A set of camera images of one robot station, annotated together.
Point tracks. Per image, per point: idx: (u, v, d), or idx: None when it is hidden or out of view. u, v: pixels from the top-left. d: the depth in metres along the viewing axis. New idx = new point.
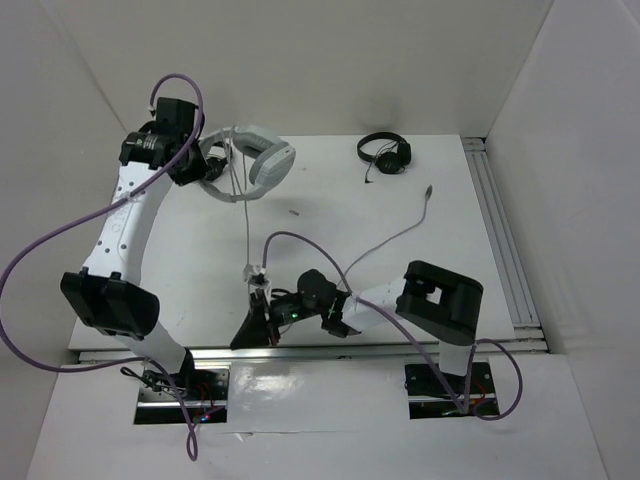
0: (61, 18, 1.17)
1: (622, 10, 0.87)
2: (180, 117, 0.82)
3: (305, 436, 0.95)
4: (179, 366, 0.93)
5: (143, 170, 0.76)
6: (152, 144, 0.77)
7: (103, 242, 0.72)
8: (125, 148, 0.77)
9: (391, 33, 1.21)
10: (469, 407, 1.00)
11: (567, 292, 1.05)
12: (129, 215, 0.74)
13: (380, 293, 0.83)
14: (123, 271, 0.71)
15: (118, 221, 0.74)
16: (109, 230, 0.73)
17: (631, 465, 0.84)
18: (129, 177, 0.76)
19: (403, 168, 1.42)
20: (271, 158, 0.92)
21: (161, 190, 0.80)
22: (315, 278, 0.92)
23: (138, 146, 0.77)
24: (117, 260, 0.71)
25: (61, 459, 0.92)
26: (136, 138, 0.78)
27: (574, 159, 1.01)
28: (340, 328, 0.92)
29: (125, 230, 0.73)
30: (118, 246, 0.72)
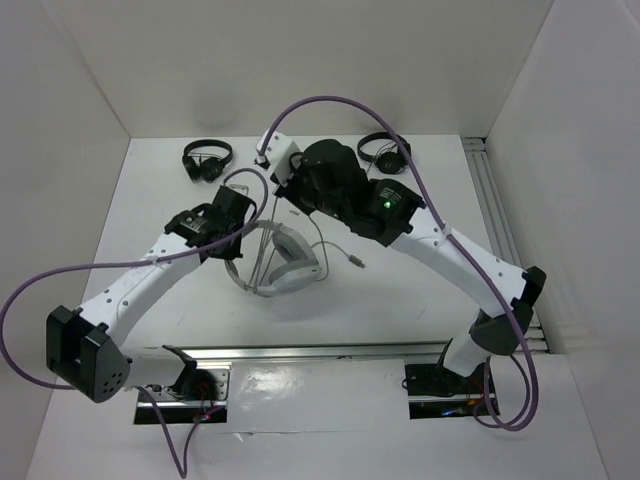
0: (61, 19, 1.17)
1: (623, 11, 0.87)
2: (233, 207, 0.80)
3: (304, 436, 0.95)
4: (176, 377, 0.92)
5: (178, 243, 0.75)
6: (198, 226, 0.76)
7: (108, 290, 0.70)
8: (174, 219, 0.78)
9: (391, 33, 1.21)
10: (469, 407, 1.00)
11: (566, 292, 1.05)
12: (146, 275, 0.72)
13: (488, 265, 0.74)
14: (111, 325, 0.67)
15: (133, 276, 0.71)
16: (121, 281, 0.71)
17: (631, 466, 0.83)
18: (161, 244, 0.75)
19: (403, 168, 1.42)
20: (296, 271, 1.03)
21: (188, 267, 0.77)
22: (326, 148, 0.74)
23: (185, 222, 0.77)
24: (112, 313, 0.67)
25: (61, 459, 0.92)
26: (187, 215, 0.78)
27: (575, 160, 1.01)
28: (372, 222, 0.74)
29: (135, 289, 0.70)
30: (120, 300, 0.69)
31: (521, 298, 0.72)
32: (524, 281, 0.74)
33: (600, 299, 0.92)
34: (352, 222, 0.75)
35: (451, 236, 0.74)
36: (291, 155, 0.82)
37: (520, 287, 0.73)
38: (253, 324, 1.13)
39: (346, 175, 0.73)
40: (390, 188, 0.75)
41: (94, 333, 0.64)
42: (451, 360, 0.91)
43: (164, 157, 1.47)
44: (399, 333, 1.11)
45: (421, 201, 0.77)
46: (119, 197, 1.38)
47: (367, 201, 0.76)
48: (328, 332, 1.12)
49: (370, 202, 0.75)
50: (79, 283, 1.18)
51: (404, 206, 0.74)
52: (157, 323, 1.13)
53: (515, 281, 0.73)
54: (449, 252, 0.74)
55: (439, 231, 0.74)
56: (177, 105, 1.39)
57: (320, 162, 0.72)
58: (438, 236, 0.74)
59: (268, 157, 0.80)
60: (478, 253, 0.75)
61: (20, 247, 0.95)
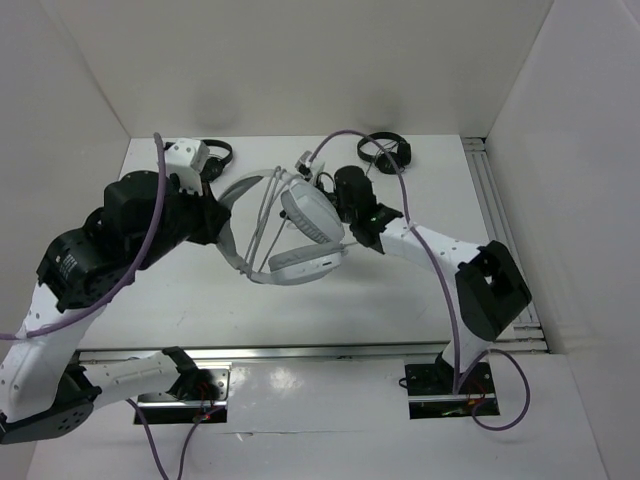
0: (62, 20, 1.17)
1: (622, 11, 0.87)
2: (125, 219, 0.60)
3: (303, 435, 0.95)
4: (172, 382, 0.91)
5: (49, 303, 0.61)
6: (68, 269, 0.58)
7: (2, 368, 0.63)
8: (46, 260, 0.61)
9: (391, 33, 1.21)
10: (468, 407, 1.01)
11: (566, 293, 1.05)
12: (27, 354, 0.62)
13: (443, 243, 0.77)
14: (11, 411, 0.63)
15: (16, 356, 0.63)
16: (10, 359, 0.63)
17: (631, 467, 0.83)
18: (38, 305, 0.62)
19: (402, 168, 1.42)
20: (297, 266, 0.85)
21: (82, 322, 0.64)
22: (352, 173, 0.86)
23: (58, 264, 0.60)
24: (7, 400, 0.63)
25: (60, 459, 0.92)
26: (57, 252, 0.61)
27: (575, 160, 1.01)
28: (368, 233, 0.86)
29: (20, 370, 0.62)
30: (11, 384, 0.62)
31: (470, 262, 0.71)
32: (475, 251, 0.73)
33: (600, 300, 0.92)
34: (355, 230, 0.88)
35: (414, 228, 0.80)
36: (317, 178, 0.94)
37: (470, 256, 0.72)
38: (252, 324, 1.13)
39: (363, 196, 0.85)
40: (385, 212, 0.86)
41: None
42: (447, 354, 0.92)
43: None
44: (399, 332, 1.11)
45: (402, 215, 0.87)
46: None
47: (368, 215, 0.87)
48: (328, 331, 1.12)
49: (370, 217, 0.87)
50: None
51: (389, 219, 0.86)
52: (156, 323, 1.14)
53: (467, 252, 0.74)
54: (413, 241, 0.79)
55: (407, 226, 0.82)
56: (177, 105, 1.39)
57: (344, 183, 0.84)
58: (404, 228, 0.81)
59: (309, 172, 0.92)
60: (437, 237, 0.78)
61: (19, 249, 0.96)
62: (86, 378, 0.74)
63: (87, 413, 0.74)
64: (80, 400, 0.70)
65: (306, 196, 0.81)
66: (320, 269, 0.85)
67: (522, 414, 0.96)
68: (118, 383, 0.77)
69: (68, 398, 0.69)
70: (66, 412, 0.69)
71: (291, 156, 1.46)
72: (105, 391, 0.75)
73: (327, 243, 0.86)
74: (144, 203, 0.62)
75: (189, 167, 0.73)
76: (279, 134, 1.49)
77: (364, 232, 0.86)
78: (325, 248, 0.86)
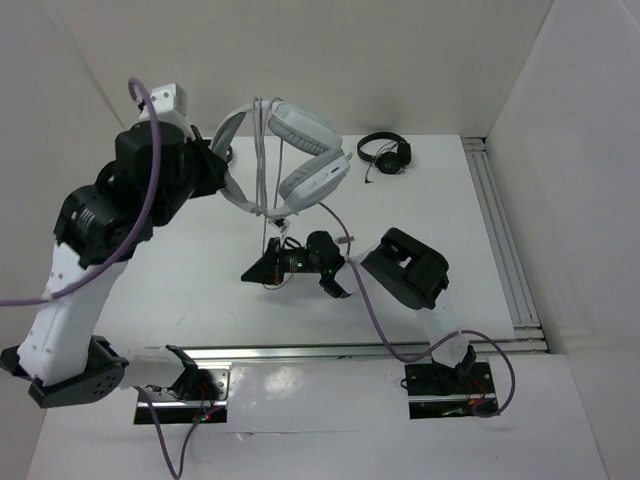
0: (61, 20, 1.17)
1: (623, 11, 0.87)
2: (139, 171, 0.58)
3: (304, 436, 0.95)
4: (175, 378, 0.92)
5: (71, 261, 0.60)
6: (85, 226, 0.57)
7: (32, 335, 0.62)
8: (63, 220, 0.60)
9: (392, 33, 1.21)
10: (469, 407, 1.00)
11: (567, 293, 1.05)
12: (55, 315, 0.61)
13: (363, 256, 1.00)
14: (45, 377, 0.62)
15: (45, 320, 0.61)
16: (39, 324, 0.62)
17: (631, 467, 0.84)
18: (59, 265, 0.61)
19: (403, 168, 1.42)
20: (308, 183, 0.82)
21: (103, 281, 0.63)
22: (323, 242, 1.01)
23: (75, 222, 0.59)
24: (40, 365, 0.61)
25: (60, 460, 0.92)
26: (72, 209, 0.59)
27: (575, 160, 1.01)
28: (334, 286, 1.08)
29: (51, 332, 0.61)
30: (43, 349, 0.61)
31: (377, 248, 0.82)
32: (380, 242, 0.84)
33: (600, 300, 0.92)
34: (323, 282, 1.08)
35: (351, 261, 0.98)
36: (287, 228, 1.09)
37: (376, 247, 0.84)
38: (251, 324, 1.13)
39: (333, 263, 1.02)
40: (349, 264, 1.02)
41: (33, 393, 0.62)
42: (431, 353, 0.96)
43: None
44: (399, 332, 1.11)
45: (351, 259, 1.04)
46: None
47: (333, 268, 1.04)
48: (326, 330, 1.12)
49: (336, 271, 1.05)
50: None
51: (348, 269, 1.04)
52: (155, 322, 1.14)
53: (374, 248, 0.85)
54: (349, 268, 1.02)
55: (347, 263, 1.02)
56: None
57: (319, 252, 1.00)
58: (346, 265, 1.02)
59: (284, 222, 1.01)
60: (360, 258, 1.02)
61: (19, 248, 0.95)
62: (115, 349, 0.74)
63: (119, 378, 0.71)
64: (114, 364, 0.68)
65: (292, 110, 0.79)
66: (330, 179, 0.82)
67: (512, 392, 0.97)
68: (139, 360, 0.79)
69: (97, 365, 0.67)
70: (99, 376, 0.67)
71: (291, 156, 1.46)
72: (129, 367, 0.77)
73: (328, 151, 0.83)
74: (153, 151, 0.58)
75: (172, 111, 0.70)
76: None
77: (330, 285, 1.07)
78: (326, 159, 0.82)
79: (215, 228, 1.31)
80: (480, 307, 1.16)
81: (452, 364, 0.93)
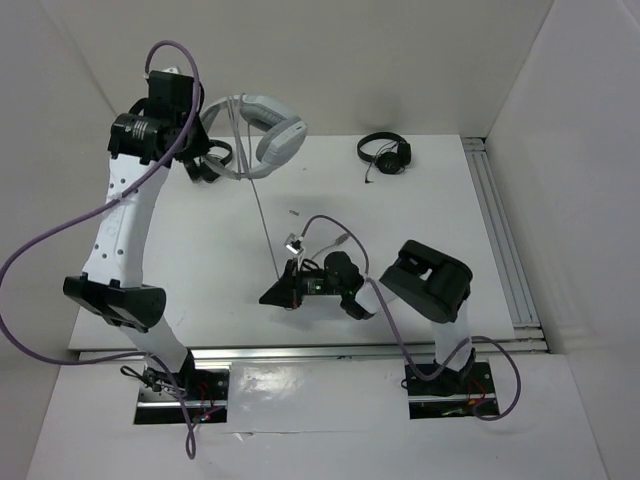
0: (62, 19, 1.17)
1: (623, 11, 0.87)
2: (174, 94, 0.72)
3: (304, 436, 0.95)
4: (180, 366, 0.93)
5: (134, 164, 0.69)
6: (141, 133, 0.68)
7: (99, 246, 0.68)
8: (114, 136, 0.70)
9: (392, 33, 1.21)
10: (468, 407, 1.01)
11: (567, 293, 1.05)
12: (122, 216, 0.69)
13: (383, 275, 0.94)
14: (121, 277, 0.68)
15: (112, 224, 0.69)
16: (105, 232, 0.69)
17: (632, 467, 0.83)
18: (119, 172, 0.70)
19: (403, 168, 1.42)
20: (281, 135, 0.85)
21: (156, 185, 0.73)
22: (340, 261, 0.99)
23: (128, 134, 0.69)
24: (115, 267, 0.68)
25: (60, 460, 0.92)
26: (124, 124, 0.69)
27: (575, 159, 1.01)
28: (356, 307, 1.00)
29: (121, 231, 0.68)
30: (115, 250, 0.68)
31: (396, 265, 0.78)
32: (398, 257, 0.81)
33: (600, 300, 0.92)
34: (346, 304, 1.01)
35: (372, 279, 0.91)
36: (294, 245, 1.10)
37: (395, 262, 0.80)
38: (252, 324, 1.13)
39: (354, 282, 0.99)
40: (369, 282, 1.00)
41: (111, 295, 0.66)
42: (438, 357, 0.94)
43: None
44: (401, 332, 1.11)
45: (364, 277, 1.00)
46: None
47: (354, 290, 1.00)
48: (327, 330, 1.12)
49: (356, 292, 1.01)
50: None
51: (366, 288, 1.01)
52: None
53: None
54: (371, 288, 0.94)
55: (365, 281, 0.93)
56: None
57: (337, 273, 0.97)
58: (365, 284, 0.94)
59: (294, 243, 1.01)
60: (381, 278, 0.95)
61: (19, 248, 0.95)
62: None
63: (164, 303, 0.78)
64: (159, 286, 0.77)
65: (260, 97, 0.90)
66: (297, 133, 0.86)
67: (516, 400, 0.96)
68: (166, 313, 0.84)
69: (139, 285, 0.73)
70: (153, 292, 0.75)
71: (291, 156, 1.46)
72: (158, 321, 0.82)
73: (290, 114, 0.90)
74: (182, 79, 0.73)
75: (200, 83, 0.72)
76: None
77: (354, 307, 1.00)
78: (290, 119, 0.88)
79: (216, 228, 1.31)
80: (480, 307, 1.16)
81: (456, 368, 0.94)
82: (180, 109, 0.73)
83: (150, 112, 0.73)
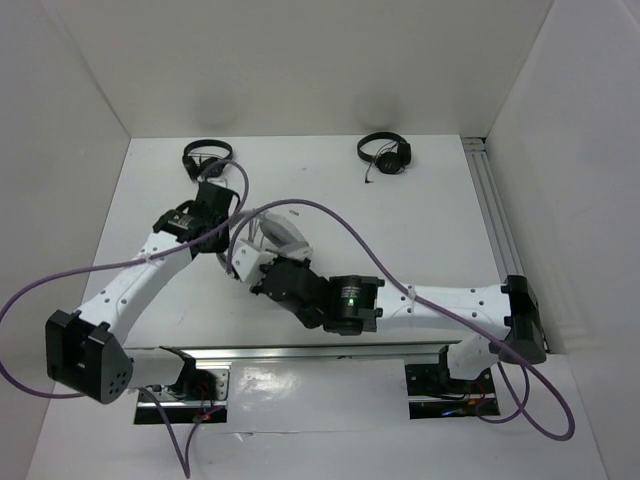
0: (62, 20, 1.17)
1: (623, 11, 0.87)
2: (216, 201, 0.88)
3: (303, 436, 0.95)
4: (177, 376, 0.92)
5: (169, 241, 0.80)
6: (185, 225, 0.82)
7: (105, 291, 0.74)
8: (161, 219, 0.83)
9: (392, 34, 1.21)
10: (469, 407, 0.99)
11: (567, 293, 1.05)
12: (141, 273, 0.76)
13: (467, 304, 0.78)
14: (112, 322, 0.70)
15: (129, 276, 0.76)
16: (117, 282, 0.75)
17: (631, 467, 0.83)
18: (154, 243, 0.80)
19: (403, 168, 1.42)
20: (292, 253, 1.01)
21: (178, 264, 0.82)
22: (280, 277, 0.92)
23: (173, 221, 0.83)
24: (111, 312, 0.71)
25: (60, 460, 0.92)
26: (173, 214, 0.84)
27: (575, 160, 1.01)
28: (352, 322, 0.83)
29: (132, 286, 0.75)
30: (118, 299, 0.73)
31: (511, 314, 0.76)
32: (505, 295, 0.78)
33: (600, 301, 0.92)
34: (335, 325, 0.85)
35: (419, 297, 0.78)
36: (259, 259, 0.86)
37: (505, 304, 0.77)
38: (252, 325, 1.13)
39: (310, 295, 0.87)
40: (354, 283, 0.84)
41: (97, 331, 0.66)
42: (454, 372, 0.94)
43: (164, 157, 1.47)
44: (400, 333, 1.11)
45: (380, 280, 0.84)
46: (119, 197, 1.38)
47: (338, 304, 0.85)
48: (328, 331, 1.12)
49: (343, 308, 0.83)
50: (80, 286, 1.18)
51: (365, 299, 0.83)
52: (156, 321, 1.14)
53: (496, 301, 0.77)
54: (423, 311, 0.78)
55: (406, 297, 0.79)
56: (177, 105, 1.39)
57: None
58: (408, 302, 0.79)
59: (239, 271, 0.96)
60: (445, 297, 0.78)
61: (19, 248, 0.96)
62: None
63: (127, 382, 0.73)
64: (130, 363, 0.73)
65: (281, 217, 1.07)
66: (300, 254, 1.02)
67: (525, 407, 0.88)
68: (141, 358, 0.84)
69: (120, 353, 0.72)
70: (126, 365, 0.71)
71: (291, 156, 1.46)
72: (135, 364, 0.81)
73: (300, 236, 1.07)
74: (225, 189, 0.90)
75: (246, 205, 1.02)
76: (279, 133, 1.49)
77: (347, 322, 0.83)
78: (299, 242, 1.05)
79: None
80: None
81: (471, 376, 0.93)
82: (217, 214, 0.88)
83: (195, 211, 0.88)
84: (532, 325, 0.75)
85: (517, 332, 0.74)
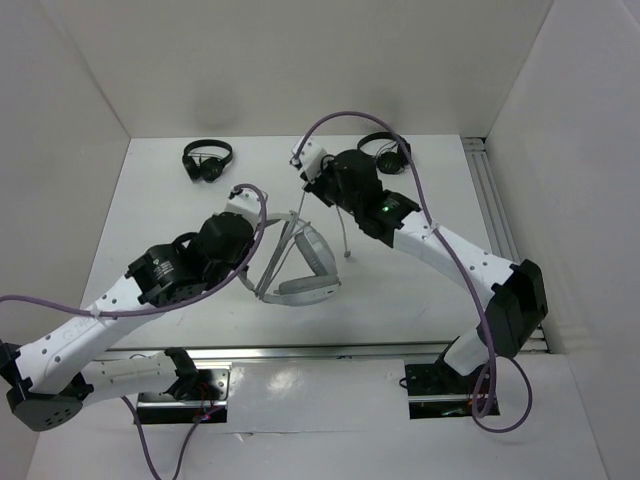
0: (61, 19, 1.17)
1: (623, 11, 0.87)
2: (215, 245, 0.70)
3: (303, 435, 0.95)
4: (171, 383, 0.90)
5: (131, 295, 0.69)
6: (160, 275, 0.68)
7: (48, 340, 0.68)
8: (144, 258, 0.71)
9: (392, 33, 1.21)
10: (469, 407, 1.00)
11: (567, 293, 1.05)
12: (86, 330, 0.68)
13: (472, 257, 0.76)
14: (36, 381, 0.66)
15: (74, 330, 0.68)
16: (62, 332, 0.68)
17: (631, 467, 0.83)
18: (118, 292, 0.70)
19: (403, 168, 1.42)
20: (312, 292, 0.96)
21: (141, 321, 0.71)
22: (351, 158, 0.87)
23: (153, 267, 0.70)
24: (40, 368, 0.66)
25: (59, 461, 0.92)
26: (156, 256, 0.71)
27: (575, 159, 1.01)
28: (376, 221, 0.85)
29: (70, 345, 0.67)
30: (53, 355, 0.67)
31: (503, 285, 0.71)
32: (510, 271, 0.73)
33: (600, 300, 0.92)
34: (361, 222, 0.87)
35: (437, 231, 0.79)
36: (322, 160, 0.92)
37: (504, 275, 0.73)
38: (252, 324, 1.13)
39: (365, 183, 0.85)
40: (396, 198, 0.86)
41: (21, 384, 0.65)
42: (449, 357, 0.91)
43: (164, 157, 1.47)
44: (399, 333, 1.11)
45: (419, 208, 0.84)
46: (119, 198, 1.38)
47: (375, 206, 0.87)
48: (328, 332, 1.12)
49: (377, 209, 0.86)
50: (79, 286, 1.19)
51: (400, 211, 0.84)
52: (157, 323, 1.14)
53: (499, 270, 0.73)
54: (435, 244, 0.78)
55: (427, 227, 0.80)
56: (177, 105, 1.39)
57: (346, 169, 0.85)
58: (425, 230, 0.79)
59: (301, 161, 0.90)
60: (457, 243, 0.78)
61: (19, 248, 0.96)
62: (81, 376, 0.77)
63: (76, 411, 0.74)
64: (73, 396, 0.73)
65: (318, 241, 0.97)
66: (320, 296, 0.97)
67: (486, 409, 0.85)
68: (113, 381, 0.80)
69: (75, 389, 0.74)
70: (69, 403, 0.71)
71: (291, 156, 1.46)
72: (98, 389, 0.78)
73: (332, 274, 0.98)
74: (233, 237, 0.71)
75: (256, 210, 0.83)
76: (279, 134, 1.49)
77: (372, 224, 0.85)
78: (328, 280, 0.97)
79: None
80: None
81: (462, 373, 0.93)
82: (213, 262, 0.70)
83: (192, 252, 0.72)
84: (516, 302, 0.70)
85: (496, 298, 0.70)
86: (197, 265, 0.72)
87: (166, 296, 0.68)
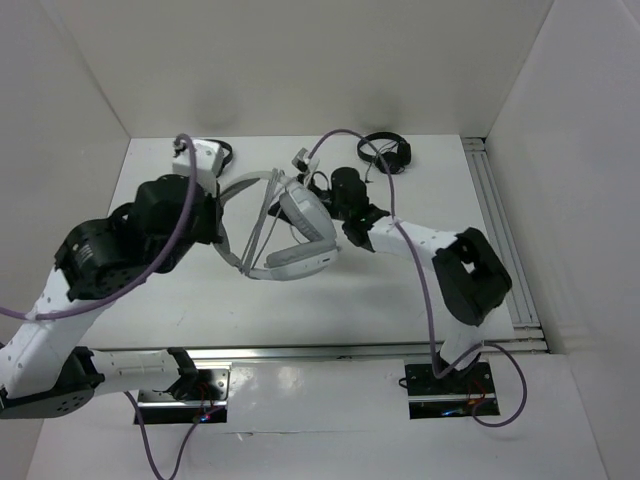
0: (61, 20, 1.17)
1: (623, 11, 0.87)
2: (153, 215, 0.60)
3: (303, 434, 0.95)
4: (176, 377, 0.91)
5: (61, 291, 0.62)
6: (84, 259, 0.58)
7: (10, 348, 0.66)
8: (69, 243, 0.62)
9: (392, 34, 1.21)
10: (469, 407, 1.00)
11: (567, 293, 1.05)
12: (33, 336, 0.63)
13: (422, 234, 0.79)
14: (10, 389, 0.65)
15: (24, 336, 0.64)
16: (17, 338, 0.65)
17: (631, 467, 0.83)
18: (52, 290, 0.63)
19: (403, 168, 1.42)
20: (303, 261, 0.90)
21: (90, 313, 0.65)
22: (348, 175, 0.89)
23: (77, 252, 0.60)
24: (10, 376, 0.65)
25: (59, 461, 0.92)
26: (76, 240, 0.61)
27: (575, 159, 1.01)
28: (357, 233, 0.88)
29: (23, 353, 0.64)
30: (16, 363, 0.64)
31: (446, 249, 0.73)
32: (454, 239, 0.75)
33: (600, 301, 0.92)
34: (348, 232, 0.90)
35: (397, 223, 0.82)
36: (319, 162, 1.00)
37: (448, 242, 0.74)
38: (252, 324, 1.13)
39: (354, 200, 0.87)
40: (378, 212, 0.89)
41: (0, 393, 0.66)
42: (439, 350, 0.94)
43: (164, 157, 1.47)
44: (399, 333, 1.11)
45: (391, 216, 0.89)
46: (119, 198, 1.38)
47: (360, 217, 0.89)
48: (328, 331, 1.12)
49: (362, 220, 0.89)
50: None
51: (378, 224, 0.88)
52: (157, 323, 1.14)
53: (445, 240, 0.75)
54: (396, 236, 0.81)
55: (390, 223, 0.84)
56: (177, 105, 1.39)
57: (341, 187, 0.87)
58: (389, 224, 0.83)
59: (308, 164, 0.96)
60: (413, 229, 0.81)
61: (19, 249, 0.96)
62: (93, 364, 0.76)
63: (87, 397, 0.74)
64: (83, 386, 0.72)
65: (306, 200, 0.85)
66: (316, 264, 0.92)
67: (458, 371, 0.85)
68: (121, 373, 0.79)
69: (86, 378, 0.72)
70: (68, 395, 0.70)
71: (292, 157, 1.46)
72: (109, 380, 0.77)
73: (327, 236, 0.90)
74: (173, 206, 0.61)
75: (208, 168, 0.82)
76: (279, 134, 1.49)
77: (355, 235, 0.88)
78: (323, 247, 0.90)
79: None
80: None
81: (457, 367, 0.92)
82: (154, 237, 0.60)
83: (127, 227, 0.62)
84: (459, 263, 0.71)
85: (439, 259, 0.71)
86: (134, 241, 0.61)
87: (99, 279, 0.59)
